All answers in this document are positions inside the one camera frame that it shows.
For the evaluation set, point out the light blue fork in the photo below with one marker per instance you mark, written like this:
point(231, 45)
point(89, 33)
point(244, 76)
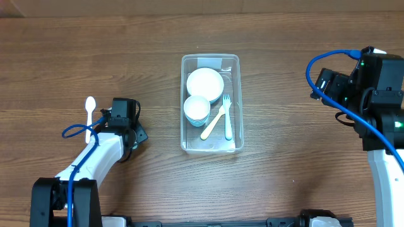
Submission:
point(226, 105)

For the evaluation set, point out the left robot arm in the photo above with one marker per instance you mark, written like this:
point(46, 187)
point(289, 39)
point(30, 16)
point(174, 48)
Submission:
point(71, 197)

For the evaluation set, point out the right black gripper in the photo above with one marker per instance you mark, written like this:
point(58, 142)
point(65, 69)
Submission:
point(337, 82)

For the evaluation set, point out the yellow fork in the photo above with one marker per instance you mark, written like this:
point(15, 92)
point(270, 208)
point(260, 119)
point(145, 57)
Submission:
point(207, 131)

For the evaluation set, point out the clear plastic container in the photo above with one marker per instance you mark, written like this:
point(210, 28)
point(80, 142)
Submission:
point(228, 65)

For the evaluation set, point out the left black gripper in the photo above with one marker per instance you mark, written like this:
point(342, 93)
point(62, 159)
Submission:
point(139, 130)

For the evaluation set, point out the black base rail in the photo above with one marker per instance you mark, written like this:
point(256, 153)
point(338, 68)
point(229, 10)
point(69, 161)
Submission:
point(307, 217)

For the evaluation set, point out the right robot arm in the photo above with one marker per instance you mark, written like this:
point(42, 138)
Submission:
point(384, 145)

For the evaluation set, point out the blue cup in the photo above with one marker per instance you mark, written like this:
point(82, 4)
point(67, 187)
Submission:
point(197, 123)

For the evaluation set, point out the pink cup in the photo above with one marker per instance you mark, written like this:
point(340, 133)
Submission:
point(196, 107)

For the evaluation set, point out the white bowl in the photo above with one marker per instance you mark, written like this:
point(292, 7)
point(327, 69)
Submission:
point(205, 82)

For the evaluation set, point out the white spoon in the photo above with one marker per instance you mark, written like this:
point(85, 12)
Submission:
point(90, 106)

